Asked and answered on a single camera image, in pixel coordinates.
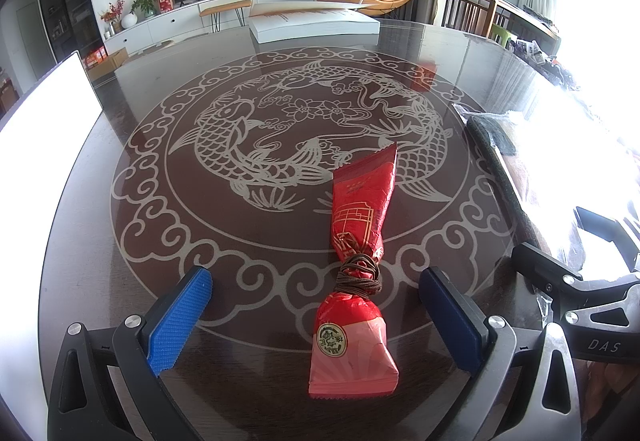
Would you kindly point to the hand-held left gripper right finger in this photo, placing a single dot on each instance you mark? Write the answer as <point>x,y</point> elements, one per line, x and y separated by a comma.
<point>450,321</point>

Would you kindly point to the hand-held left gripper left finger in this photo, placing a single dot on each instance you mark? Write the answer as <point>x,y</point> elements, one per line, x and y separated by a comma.
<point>177,321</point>

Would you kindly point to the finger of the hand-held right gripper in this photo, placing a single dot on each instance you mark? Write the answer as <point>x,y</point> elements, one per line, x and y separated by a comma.
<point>545,268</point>
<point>607,226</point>

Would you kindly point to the red foil packet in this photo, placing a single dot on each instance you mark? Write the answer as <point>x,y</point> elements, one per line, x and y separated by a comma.
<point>360,201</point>

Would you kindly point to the pile of small packets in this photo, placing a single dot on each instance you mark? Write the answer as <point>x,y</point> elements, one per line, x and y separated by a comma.
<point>532,52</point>

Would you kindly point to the wooden sideboard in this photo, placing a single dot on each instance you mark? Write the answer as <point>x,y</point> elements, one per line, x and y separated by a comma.
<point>530,23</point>

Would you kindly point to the green plastic stool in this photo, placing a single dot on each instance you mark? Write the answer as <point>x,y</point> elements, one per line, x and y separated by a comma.
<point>504,35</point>

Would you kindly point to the white board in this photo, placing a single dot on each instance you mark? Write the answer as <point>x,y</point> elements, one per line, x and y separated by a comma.
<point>45,106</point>

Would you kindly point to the wooden slatted chair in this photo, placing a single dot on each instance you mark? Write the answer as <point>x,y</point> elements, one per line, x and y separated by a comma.
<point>460,6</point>

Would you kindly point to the cardboard box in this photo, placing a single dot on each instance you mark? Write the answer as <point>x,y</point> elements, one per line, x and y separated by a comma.
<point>112,63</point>

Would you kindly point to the row of orange snack boxes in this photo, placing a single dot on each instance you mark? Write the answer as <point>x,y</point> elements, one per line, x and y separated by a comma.
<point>95,57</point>

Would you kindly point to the white television cabinet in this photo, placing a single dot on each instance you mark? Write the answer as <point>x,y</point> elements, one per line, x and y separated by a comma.
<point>165,23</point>

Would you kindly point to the red flowers in white vase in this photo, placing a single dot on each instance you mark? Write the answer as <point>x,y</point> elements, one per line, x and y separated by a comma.
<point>127,20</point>

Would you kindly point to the orange bench stool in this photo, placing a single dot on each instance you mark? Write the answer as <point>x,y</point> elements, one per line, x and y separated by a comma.
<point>225,6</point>

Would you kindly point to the bushy green potted plant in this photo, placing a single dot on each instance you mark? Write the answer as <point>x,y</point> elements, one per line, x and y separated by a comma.
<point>145,3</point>

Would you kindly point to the large flat white box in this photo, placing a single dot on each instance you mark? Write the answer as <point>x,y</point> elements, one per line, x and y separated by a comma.
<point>310,23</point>

